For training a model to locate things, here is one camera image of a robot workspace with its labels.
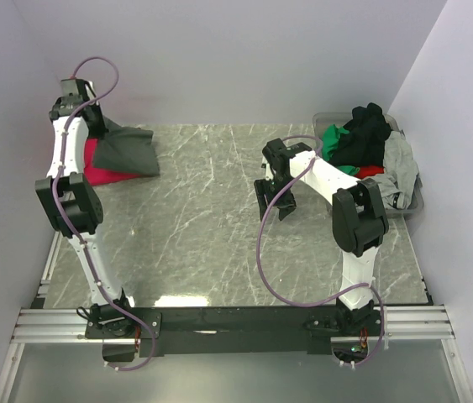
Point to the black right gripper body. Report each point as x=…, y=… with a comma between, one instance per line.
x=278, y=184

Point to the red t shirt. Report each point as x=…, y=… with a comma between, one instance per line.
x=368, y=171

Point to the light grey t shirt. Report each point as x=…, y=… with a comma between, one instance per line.
x=396, y=184

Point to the black t shirt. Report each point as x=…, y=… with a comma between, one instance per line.
x=364, y=144

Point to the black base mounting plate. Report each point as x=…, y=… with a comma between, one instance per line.
x=236, y=329

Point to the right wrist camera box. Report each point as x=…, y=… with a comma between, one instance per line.
x=277, y=154

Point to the aluminium frame rail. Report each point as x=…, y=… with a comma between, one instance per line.
x=65, y=326

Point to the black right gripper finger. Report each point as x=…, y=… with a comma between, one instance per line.
x=285, y=210
x=261, y=195

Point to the green t shirt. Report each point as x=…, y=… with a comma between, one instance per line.
x=330, y=139

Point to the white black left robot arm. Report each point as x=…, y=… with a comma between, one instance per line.
x=75, y=211

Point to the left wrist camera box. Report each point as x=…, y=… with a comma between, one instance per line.
x=74, y=92

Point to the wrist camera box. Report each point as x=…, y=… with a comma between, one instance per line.
x=277, y=154
x=74, y=92

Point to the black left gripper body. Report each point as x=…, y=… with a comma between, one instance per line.
x=97, y=128

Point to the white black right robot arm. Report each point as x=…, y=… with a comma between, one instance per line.
x=359, y=224

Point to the dark grey t shirt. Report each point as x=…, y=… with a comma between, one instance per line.
x=127, y=150

